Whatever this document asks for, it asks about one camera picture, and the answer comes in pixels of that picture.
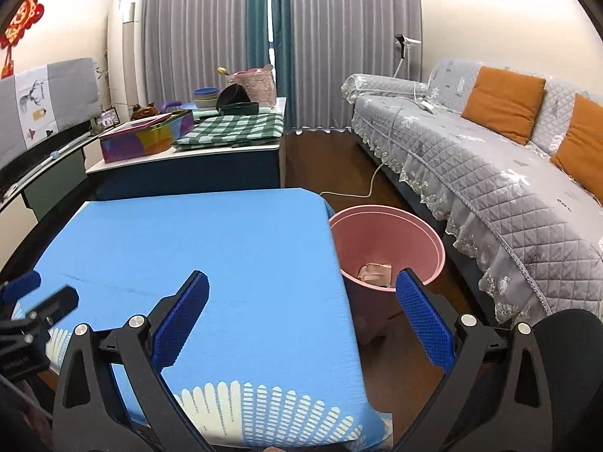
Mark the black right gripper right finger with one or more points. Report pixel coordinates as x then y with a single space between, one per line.
494 394

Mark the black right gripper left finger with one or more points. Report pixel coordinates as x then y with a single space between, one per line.
111 395

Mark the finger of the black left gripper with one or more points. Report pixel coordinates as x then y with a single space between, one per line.
50 311
13 291

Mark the white paper bag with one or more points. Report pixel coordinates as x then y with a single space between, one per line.
376 274

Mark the pink trash bin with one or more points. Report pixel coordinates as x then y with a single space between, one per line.
382 234

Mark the dark green tv cabinet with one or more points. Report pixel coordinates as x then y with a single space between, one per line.
42 176

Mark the blue table mat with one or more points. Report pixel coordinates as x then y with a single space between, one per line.
273 358

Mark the grey quilted sofa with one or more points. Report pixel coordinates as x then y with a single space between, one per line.
532 234

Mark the grey covered television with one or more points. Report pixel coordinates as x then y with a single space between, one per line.
45 101

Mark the colourful gift box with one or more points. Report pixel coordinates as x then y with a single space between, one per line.
145 137

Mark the brown teapot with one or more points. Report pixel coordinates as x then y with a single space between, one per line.
139 111

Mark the dark blue side table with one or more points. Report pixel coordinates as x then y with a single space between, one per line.
173 172

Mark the green checked folded cloth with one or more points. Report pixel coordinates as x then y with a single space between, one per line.
233 131

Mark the orange cushion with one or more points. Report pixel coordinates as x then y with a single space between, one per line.
505 102
580 154

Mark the stacked plastic bowls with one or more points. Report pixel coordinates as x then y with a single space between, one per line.
206 98

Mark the white standing air conditioner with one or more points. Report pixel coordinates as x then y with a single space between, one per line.
125 58

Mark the dark green tray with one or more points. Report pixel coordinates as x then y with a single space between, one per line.
241 108

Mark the black hat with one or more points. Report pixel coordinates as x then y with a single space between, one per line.
231 95

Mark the pink patterned bag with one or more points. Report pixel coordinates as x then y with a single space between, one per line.
259 84

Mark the teal curtain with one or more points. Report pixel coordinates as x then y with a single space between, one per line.
269 32

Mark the grey curtain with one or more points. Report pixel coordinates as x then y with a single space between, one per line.
314 45

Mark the red wall ornament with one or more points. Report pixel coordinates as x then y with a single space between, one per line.
29 13

